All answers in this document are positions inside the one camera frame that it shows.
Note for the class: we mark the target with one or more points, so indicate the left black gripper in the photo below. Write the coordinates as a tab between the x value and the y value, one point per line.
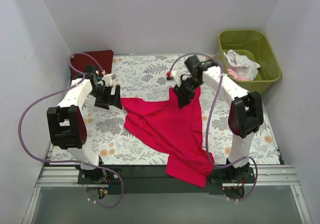
107	96

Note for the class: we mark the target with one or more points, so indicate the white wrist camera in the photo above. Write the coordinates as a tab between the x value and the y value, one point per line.
105	79
176	77

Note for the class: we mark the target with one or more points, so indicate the white cloth in bin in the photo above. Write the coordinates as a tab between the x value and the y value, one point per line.
241	64

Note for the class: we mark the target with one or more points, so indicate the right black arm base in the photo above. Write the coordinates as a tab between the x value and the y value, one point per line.
232	175

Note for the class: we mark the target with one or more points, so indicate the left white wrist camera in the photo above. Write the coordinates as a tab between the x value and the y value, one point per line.
105	79

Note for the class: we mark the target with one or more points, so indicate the pink cloth in bin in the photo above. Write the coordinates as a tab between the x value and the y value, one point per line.
236	76

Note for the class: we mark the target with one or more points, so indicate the aluminium frame rail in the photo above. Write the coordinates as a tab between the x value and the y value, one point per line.
150	196

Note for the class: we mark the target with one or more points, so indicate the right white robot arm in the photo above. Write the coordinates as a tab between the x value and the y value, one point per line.
245	114

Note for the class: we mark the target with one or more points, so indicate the folded dark red t-shirt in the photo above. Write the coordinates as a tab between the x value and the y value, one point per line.
102	60

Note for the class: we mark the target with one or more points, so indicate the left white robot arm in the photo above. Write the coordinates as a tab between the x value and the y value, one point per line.
65	121

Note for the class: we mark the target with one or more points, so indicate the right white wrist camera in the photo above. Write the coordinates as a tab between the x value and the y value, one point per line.
176	77

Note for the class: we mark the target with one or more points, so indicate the olive green plastic bin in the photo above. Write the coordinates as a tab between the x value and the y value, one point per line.
256	47

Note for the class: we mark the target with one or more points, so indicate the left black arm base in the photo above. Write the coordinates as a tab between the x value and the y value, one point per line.
96	176

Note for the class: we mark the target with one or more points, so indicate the bright red t-shirt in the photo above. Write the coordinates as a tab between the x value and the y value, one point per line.
178	132

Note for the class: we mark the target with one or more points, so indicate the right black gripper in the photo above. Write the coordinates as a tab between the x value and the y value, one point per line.
185	91

